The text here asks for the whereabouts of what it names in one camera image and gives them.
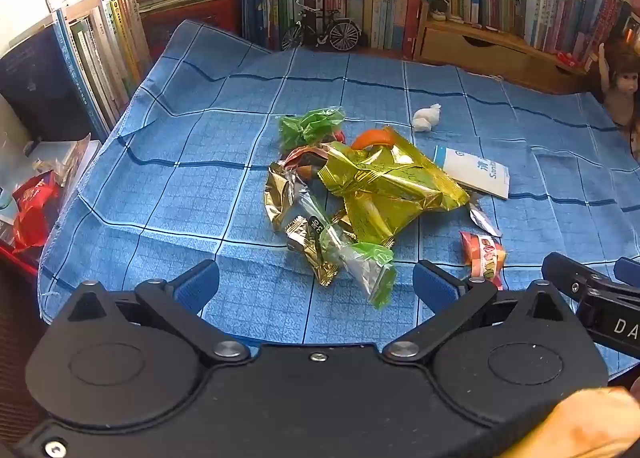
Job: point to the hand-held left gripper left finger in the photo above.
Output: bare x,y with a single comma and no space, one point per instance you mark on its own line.
197,285

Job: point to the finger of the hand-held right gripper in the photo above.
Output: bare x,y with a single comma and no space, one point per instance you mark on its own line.
565,270
630,270

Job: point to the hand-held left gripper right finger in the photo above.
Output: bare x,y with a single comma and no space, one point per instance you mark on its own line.
435,285

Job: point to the red brown wrapper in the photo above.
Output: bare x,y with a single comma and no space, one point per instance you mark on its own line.
305,157

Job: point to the row of pale slanted books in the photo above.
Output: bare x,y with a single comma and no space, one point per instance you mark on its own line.
100,62

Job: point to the row of pink-spined books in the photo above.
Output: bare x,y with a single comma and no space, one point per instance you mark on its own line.
570,12

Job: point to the orange red snack packet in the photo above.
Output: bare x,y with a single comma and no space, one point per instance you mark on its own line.
482,255

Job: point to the clear green-edged wrapper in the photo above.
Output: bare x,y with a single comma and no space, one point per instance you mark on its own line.
365,263

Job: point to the small silver wrapper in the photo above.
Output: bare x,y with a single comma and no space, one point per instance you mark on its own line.
482,220

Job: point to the blue plaid cloth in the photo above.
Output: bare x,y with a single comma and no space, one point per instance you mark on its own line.
200,198

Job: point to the large yellow-green foil bag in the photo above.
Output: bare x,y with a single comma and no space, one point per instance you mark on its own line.
390,182

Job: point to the gold foil wrapper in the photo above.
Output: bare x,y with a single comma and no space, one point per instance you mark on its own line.
277,193
310,250

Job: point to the white wet wipe packet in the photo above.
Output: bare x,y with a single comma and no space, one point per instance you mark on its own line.
475,170

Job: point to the orange peel piece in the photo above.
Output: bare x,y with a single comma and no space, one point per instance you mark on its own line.
375,137

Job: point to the white tissue wad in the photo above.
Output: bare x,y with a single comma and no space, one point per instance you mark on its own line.
427,117

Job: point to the brown-haired doll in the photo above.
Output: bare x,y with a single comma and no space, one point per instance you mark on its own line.
622,92

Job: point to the red snack bag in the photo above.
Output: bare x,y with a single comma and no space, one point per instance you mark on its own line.
35,208

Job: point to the brown ribbed suitcase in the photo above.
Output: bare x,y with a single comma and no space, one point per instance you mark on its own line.
20,338

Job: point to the green plastic wrapper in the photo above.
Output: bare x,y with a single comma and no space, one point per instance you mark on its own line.
310,125

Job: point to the small red white toy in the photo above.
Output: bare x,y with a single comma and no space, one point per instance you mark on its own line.
567,58

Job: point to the wooden drawer organizer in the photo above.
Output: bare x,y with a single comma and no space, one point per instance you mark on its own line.
480,55

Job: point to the dark blue folder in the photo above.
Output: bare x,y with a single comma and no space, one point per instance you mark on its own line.
35,82

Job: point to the black model bicycle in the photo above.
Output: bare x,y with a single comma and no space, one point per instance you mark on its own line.
340,35

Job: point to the small dark-haired figurine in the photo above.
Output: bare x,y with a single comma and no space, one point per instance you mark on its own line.
440,7

